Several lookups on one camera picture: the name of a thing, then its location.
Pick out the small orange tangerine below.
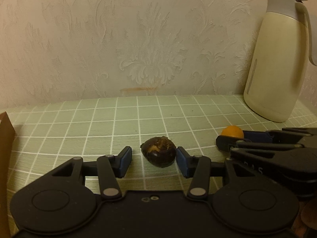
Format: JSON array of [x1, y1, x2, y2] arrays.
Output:
[[221, 125, 244, 139]]

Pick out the brown white shallow box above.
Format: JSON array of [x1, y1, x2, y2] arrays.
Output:
[[0, 112, 15, 238]]

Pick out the dark brown passion fruit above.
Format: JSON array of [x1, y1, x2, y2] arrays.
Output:
[[140, 136, 176, 168]]

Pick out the green checkered tablecloth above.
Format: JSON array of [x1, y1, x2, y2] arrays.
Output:
[[0, 94, 317, 238]]

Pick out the cream thermos jug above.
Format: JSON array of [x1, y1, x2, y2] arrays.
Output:
[[243, 0, 316, 123]]

